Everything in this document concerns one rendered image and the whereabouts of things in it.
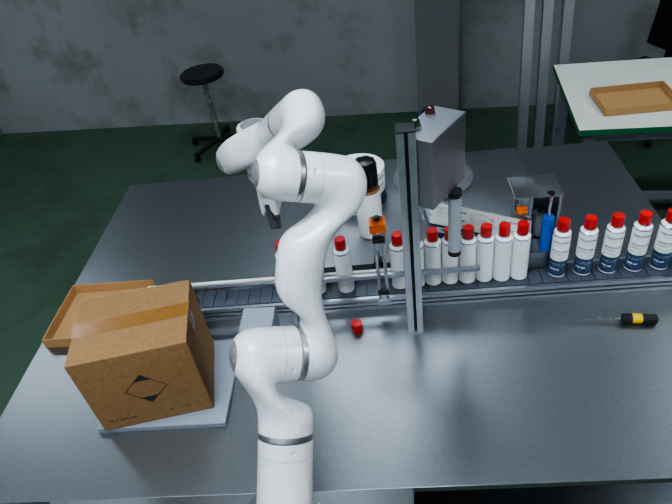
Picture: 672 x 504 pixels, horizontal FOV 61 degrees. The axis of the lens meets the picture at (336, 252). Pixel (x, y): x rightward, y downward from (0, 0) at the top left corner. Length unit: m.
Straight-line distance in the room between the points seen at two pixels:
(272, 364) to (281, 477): 0.24
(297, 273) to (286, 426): 0.32
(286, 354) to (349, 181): 0.38
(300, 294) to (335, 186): 0.23
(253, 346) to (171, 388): 0.45
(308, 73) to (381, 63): 0.59
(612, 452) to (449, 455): 0.38
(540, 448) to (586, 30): 3.64
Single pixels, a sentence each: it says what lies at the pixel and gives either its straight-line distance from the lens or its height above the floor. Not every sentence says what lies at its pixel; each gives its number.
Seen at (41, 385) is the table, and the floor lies 0.83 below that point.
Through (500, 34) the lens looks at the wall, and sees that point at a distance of 4.63.
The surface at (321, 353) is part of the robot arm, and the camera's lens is 1.22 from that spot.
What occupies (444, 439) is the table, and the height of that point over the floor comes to 0.83.
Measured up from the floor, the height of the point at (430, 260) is 0.99.
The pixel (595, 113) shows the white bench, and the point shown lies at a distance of 2.99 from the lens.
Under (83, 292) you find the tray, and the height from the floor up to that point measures 0.84.
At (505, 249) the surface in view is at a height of 1.01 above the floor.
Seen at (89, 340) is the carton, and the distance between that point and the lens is 1.59.
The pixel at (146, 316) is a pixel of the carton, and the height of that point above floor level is 1.12.
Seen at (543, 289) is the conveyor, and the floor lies 0.87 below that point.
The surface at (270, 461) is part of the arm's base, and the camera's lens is 1.27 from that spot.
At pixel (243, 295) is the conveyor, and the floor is 0.88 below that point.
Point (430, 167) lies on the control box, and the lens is 1.37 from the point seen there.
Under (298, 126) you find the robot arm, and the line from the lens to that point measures 1.11.
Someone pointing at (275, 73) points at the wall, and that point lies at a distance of 4.85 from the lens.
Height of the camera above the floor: 2.12
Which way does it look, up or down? 39 degrees down
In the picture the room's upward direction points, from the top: 9 degrees counter-clockwise
